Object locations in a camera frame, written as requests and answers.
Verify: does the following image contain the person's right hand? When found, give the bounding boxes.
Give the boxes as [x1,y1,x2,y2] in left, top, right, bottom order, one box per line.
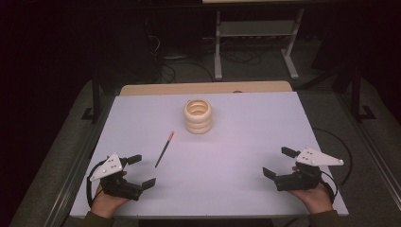
[288,183,335,216]

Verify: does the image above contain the black metal stand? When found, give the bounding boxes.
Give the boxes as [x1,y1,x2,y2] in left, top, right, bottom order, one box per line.
[350,61,376,123]
[80,61,102,125]

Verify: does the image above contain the cream ringed pen holder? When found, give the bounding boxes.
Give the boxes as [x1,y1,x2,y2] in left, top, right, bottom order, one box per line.
[183,98,214,135]

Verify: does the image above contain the person's left hand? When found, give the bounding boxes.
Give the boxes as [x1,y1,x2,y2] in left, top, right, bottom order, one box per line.
[91,184,131,219]

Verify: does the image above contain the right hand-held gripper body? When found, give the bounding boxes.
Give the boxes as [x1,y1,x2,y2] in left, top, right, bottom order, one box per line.
[273,148,345,192]

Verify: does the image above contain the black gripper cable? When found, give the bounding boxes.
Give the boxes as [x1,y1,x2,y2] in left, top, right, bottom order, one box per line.
[311,127,353,187]
[86,160,108,208]

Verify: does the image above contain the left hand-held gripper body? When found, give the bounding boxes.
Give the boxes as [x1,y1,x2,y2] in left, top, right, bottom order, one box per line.
[89,152,144,201]

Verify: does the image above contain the dark pencil with orange end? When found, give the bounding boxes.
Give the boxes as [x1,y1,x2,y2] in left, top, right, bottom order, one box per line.
[154,131,175,169]

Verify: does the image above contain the black floor cable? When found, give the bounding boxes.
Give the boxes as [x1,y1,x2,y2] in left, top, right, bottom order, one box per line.
[160,59,216,84]

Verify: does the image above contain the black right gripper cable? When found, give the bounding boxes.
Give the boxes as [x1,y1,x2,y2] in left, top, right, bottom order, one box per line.
[311,127,353,187]

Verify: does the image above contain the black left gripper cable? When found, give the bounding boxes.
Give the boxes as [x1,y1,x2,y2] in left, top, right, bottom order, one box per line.
[86,160,108,208]

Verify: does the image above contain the metal side rail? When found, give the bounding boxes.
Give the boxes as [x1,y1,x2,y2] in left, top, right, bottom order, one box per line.
[335,93,401,202]
[41,94,116,227]

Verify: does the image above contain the white table board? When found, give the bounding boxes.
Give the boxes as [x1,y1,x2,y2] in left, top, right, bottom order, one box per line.
[69,91,350,219]

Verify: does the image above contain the white metal desk frame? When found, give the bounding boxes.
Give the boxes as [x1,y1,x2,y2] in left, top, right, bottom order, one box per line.
[213,9,305,81]

